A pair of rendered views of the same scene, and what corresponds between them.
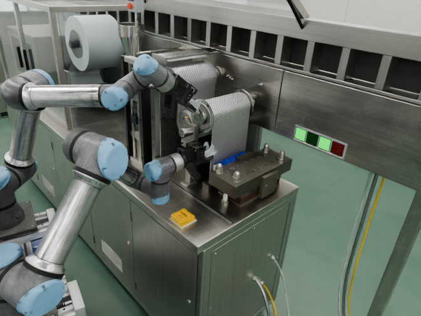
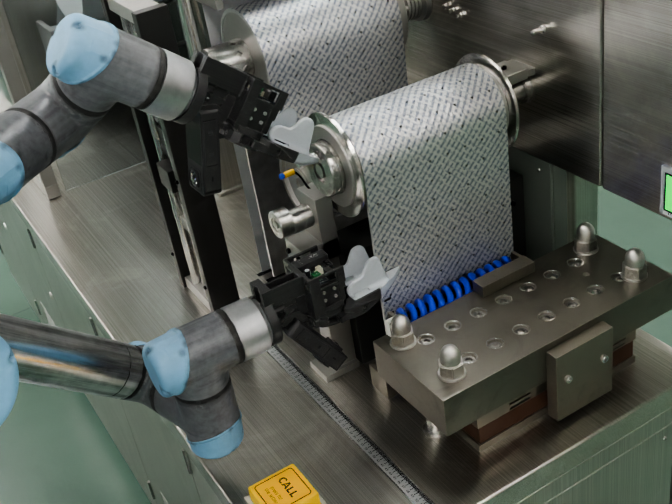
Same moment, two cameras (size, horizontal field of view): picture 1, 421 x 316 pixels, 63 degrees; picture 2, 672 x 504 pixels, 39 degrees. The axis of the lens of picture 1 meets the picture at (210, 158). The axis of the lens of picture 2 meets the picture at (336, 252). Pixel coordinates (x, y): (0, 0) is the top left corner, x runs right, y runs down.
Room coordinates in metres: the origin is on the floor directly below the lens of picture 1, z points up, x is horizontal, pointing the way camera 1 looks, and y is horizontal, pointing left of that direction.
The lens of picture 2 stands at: (0.33, -0.30, 1.81)
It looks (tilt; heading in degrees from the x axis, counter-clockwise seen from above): 32 degrees down; 19
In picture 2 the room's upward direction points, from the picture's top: 10 degrees counter-clockwise
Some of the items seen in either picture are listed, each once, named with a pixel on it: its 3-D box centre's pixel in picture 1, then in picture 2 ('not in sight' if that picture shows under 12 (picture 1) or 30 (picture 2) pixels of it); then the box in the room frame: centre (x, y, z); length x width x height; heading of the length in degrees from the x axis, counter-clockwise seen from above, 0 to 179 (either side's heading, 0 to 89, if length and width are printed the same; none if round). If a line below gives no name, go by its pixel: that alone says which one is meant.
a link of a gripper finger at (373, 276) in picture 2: (212, 150); (374, 274); (1.34, 0.00, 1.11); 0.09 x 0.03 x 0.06; 134
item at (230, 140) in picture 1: (229, 142); (445, 234); (1.45, -0.08, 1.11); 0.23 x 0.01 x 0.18; 135
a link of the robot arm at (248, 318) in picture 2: (175, 162); (246, 326); (1.23, 0.14, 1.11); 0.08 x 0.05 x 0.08; 45
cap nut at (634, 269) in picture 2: (282, 154); (634, 262); (1.47, -0.34, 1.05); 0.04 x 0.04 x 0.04
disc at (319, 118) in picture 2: (202, 115); (333, 165); (1.40, 0.05, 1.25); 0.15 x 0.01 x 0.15; 45
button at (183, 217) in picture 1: (182, 217); (284, 496); (1.13, 0.10, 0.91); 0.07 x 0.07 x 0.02; 45
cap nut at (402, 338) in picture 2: (218, 167); (401, 328); (1.31, -0.04, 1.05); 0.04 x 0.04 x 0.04
